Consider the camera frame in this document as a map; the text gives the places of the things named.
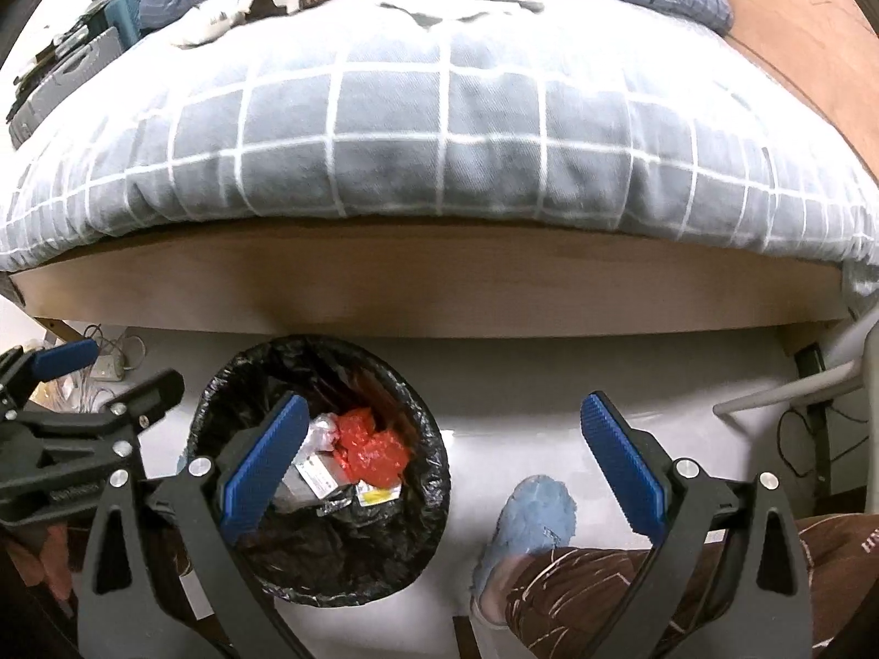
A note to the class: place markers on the person left hand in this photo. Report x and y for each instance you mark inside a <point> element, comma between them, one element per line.
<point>49,565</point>

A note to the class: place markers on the white small carton box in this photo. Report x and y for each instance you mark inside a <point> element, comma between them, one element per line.
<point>310,482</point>

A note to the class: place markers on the black trash bin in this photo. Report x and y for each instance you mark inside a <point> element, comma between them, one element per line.
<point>361,507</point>

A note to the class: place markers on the blue slipper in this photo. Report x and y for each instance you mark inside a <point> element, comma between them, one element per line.
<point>540,515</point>

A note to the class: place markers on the wooden bed frame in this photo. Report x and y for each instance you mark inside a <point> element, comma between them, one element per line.
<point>424,280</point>

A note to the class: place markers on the clear plastic bag red print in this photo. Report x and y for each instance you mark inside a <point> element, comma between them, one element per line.
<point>322,434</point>

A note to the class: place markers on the teal suitcase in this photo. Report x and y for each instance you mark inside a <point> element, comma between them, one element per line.
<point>124,17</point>

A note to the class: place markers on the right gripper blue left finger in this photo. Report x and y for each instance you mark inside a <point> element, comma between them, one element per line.
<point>254,463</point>

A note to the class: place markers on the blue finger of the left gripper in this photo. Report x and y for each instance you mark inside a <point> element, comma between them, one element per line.
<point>149,402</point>
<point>47,365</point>

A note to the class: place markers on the grey suitcase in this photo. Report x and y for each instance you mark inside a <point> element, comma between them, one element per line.
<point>76,69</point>

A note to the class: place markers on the grey checked bed sheet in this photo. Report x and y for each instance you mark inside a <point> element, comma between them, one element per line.
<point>593,114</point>

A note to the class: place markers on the wooden headboard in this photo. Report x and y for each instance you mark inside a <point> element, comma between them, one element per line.
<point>825,52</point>

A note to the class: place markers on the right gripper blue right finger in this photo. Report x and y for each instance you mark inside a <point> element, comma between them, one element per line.
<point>633,464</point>

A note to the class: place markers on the yellow snack wrapper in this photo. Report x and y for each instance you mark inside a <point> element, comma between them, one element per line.
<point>370,496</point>

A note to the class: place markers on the white drawstring pouch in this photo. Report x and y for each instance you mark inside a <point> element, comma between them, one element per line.
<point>209,21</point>

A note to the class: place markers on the white chair frame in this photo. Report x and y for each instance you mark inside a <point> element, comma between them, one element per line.
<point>848,363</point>

